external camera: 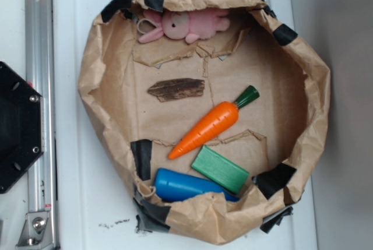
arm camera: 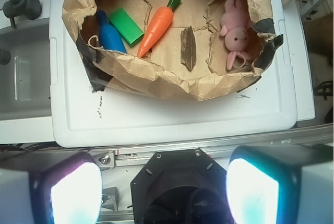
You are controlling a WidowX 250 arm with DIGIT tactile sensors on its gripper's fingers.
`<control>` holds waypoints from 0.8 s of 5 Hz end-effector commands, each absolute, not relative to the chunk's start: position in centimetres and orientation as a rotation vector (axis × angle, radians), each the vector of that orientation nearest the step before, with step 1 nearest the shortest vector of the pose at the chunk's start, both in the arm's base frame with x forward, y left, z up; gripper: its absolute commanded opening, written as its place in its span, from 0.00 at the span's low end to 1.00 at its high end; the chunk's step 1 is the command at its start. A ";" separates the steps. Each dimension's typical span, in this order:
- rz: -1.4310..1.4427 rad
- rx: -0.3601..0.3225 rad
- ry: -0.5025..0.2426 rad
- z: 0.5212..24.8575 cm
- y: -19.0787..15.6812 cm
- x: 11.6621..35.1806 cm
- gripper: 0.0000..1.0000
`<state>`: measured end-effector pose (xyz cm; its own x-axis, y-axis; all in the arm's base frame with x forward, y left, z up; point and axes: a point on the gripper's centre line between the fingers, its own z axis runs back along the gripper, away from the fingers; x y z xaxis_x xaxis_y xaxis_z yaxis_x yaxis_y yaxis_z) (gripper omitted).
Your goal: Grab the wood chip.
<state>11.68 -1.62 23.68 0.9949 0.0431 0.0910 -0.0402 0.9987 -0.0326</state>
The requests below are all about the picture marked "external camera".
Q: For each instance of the brown paper bag tray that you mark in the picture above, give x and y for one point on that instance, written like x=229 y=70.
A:
x=279 y=138

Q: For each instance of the dark wood chip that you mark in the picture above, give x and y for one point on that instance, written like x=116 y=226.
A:
x=176 y=89

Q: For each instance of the orange toy carrot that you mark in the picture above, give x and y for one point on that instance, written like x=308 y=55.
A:
x=215 y=122

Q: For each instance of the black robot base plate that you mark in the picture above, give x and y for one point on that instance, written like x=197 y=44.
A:
x=21 y=130

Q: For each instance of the pink plush bunny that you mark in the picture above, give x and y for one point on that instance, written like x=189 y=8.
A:
x=188 y=25

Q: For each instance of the green wooden block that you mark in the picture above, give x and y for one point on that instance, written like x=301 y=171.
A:
x=220 y=169

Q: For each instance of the aluminium rail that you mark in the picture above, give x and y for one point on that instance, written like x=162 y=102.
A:
x=42 y=180

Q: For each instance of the white plastic tray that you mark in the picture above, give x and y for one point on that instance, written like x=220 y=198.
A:
x=95 y=209

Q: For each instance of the blue plastic cylinder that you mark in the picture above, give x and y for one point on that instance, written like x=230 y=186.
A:
x=174 y=186

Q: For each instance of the metal corner bracket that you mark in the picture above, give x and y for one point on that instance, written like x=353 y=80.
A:
x=36 y=232

